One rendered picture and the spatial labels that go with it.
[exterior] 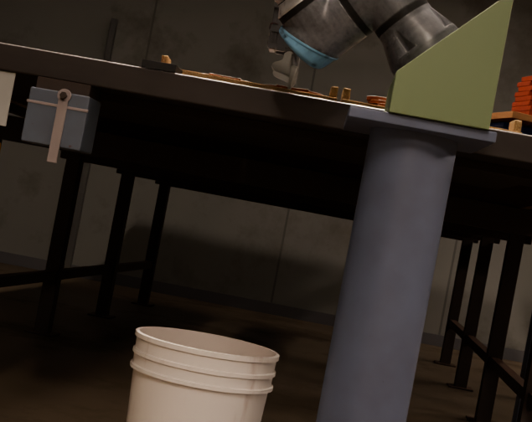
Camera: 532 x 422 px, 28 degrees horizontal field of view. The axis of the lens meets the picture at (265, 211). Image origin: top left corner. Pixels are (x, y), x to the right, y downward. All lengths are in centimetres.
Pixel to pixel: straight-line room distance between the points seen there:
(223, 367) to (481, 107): 69
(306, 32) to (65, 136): 60
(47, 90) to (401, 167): 82
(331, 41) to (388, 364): 63
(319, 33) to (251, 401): 73
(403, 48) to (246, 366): 68
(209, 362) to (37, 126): 67
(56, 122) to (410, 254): 83
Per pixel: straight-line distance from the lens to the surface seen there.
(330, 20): 205
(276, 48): 244
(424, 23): 203
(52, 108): 234
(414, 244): 197
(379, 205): 197
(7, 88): 240
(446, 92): 193
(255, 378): 208
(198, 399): 206
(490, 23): 196
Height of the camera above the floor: 63
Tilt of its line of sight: 1 degrees up
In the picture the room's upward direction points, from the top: 11 degrees clockwise
